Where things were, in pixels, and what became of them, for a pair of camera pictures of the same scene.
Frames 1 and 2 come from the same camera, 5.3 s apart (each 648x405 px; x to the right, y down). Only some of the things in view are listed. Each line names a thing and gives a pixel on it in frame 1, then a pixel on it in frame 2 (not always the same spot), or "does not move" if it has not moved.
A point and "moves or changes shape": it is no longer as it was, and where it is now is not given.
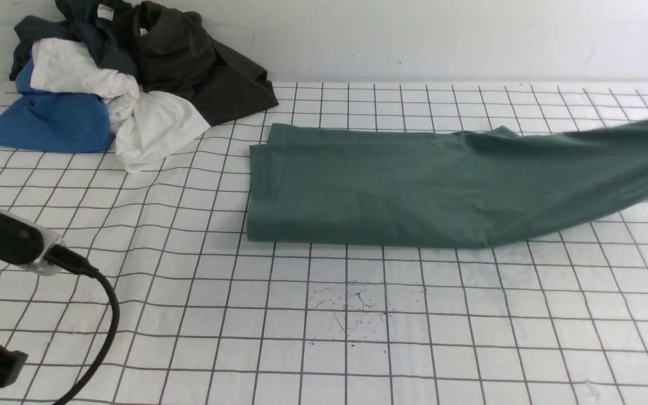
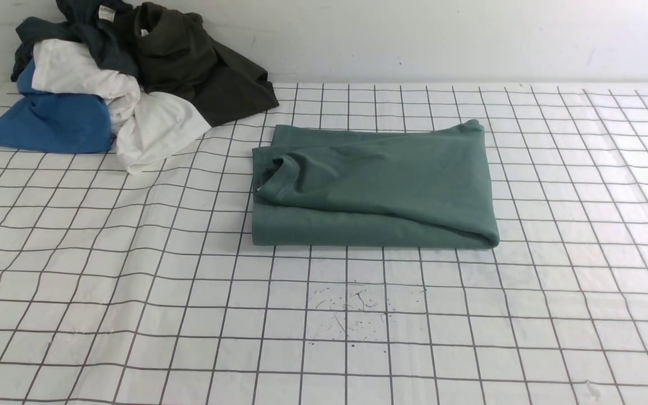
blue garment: (56, 121) does not move
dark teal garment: (97, 27) does not move
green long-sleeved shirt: (359, 188) moves or changes shape
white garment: (148, 127) does not move
